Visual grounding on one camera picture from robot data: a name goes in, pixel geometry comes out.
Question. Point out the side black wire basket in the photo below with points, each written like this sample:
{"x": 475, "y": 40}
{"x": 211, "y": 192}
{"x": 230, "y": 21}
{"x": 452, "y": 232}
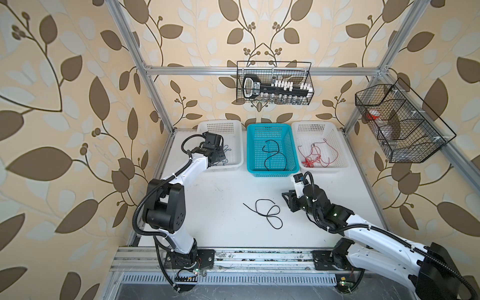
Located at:
{"x": 410, "y": 129}

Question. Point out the red item in side basket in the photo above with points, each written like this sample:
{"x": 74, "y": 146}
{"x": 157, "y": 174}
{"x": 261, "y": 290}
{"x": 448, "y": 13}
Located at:
{"x": 372, "y": 114}

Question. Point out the white plastic basket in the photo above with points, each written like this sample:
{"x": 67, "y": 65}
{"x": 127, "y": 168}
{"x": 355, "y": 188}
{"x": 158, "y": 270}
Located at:
{"x": 231, "y": 131}
{"x": 319, "y": 147}

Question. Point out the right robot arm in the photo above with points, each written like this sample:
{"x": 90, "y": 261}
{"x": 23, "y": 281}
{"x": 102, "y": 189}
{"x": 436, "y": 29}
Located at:
{"x": 429, "y": 271}

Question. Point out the teal plastic basket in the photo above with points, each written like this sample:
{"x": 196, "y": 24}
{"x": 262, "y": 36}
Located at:
{"x": 271, "y": 151}

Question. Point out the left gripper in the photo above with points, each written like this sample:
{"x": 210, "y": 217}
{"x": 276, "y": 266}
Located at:
{"x": 220, "y": 153}

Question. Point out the left white plastic basket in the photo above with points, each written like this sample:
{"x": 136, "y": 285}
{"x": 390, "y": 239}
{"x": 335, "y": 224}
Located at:
{"x": 231, "y": 131}

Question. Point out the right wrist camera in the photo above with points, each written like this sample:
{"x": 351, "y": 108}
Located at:
{"x": 298, "y": 181}

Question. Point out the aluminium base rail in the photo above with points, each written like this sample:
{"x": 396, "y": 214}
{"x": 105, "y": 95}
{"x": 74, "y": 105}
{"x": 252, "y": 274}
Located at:
{"x": 282, "y": 260}

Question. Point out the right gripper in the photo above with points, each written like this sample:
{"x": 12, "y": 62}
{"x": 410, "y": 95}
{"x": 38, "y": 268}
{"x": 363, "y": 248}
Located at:
{"x": 291, "y": 202}

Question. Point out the black tool in basket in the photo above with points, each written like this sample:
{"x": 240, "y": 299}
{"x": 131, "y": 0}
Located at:
{"x": 252, "y": 87}

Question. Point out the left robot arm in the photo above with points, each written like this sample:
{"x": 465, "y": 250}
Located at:
{"x": 162, "y": 212}

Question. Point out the back black wire basket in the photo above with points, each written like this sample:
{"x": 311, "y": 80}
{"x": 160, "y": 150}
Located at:
{"x": 290, "y": 71}

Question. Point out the right white plastic basket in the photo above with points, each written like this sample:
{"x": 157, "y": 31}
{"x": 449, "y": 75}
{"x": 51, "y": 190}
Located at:
{"x": 319, "y": 147}

